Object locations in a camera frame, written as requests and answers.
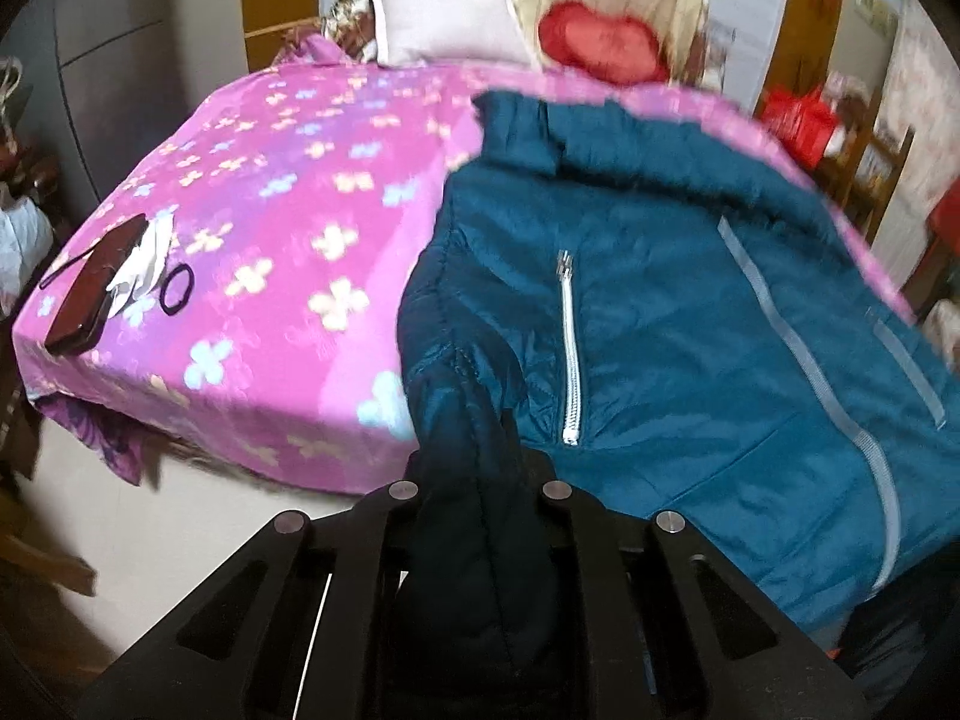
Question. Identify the red shopping bag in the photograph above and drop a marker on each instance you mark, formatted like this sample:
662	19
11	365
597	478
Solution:
799	120

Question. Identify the white pillow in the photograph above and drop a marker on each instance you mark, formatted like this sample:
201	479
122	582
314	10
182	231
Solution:
442	19

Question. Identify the brown floral cushion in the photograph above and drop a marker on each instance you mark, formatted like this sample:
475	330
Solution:
349	19

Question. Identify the white tissue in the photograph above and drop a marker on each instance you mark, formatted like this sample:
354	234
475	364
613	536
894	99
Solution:
146	262

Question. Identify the red heart-shaped cushion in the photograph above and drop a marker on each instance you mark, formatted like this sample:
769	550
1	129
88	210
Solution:
600	41

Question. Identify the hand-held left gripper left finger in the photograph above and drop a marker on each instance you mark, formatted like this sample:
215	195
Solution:
382	532

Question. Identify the pale floral curtain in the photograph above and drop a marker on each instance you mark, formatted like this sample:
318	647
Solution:
922	67

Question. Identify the pink floral bedsheet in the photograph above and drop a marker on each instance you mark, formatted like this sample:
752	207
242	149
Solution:
300	165

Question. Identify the teal quilted jacket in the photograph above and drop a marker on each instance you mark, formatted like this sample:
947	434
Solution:
660	330

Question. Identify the wooden chair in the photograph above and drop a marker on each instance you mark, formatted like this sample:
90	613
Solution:
877	157

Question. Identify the red cloth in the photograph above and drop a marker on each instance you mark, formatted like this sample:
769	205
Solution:
945	232

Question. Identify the white plastic bag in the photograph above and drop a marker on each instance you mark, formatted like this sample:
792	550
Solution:
22	240

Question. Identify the framed wall picture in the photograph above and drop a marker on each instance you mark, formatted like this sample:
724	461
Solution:
877	6

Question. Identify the grey refrigerator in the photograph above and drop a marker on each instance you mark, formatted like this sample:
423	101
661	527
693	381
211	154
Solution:
135	52

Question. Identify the dark cloth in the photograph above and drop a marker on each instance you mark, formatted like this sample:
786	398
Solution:
900	630

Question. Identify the dark red phone case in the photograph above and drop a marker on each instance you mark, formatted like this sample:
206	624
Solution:
94	285

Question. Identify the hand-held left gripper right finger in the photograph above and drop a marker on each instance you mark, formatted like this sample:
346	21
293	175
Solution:
585	532

